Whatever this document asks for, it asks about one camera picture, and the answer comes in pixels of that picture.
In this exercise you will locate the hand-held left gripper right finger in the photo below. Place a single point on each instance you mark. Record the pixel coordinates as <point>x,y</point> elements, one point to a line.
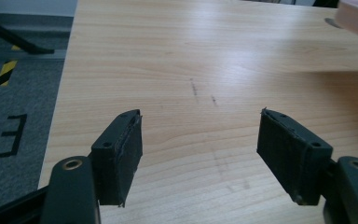
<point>292,155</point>

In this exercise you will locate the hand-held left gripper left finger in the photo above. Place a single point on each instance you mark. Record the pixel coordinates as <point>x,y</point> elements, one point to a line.
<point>115,161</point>

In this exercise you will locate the black metal stand leg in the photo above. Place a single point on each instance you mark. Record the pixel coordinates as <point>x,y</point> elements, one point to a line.
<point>3,31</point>

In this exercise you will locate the black tape floor mark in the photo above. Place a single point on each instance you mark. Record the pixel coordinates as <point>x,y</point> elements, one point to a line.
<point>18,133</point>

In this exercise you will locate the yellow black striped floor tape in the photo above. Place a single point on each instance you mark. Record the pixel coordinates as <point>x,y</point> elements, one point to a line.
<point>6,72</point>

